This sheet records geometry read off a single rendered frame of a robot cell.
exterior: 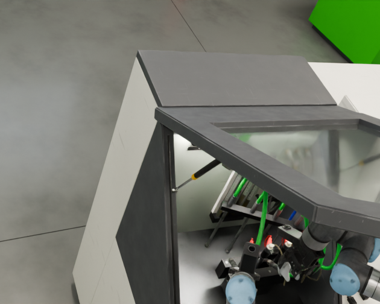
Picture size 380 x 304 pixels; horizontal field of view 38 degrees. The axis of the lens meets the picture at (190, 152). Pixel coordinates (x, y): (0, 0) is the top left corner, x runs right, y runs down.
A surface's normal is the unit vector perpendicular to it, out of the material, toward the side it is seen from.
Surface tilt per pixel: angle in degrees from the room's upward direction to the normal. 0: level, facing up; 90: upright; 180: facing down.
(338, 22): 90
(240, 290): 45
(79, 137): 0
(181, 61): 0
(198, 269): 0
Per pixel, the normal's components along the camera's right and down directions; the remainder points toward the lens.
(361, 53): -0.80, 0.21
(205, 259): 0.30, -0.68
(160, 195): -0.90, 0.04
